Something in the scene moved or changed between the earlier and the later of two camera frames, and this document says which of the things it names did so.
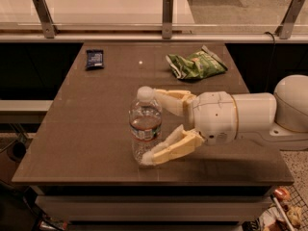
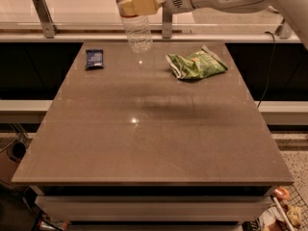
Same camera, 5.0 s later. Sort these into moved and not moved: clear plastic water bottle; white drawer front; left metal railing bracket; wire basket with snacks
Moved: clear plastic water bottle
Not moved: left metal railing bracket; white drawer front; wire basket with snacks
